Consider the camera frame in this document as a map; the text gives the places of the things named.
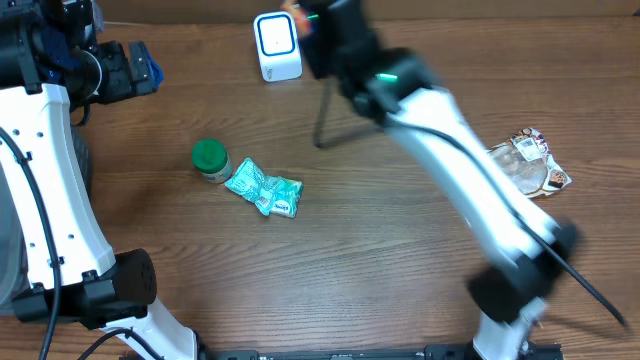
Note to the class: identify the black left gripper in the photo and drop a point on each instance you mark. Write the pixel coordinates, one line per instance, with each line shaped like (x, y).
(127, 83)

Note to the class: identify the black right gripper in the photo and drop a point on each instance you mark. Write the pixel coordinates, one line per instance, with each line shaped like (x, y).
(318, 61)

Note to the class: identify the green lid jar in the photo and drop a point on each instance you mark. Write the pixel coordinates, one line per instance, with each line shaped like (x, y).
(211, 159)

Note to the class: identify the teal crinkled snack packet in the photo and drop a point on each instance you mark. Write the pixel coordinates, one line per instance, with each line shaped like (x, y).
(250, 183)

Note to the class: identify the beige plastic pouch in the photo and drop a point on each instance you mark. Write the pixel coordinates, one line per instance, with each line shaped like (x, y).
(527, 160)

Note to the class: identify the orange small box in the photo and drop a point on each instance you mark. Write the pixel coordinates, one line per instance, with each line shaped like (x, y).
(300, 16)

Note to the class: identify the teal Kleenex tissue pack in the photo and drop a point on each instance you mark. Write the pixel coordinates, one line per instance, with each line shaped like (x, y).
(286, 196)

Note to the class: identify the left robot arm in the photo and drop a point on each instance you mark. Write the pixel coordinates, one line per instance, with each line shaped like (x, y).
(52, 65)

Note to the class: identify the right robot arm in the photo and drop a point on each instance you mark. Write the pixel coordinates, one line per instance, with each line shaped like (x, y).
(527, 250)

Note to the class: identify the grey plastic basket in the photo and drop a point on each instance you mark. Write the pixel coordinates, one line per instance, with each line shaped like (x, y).
(13, 254)

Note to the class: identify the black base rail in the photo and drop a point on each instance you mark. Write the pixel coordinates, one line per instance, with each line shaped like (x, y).
(429, 352)

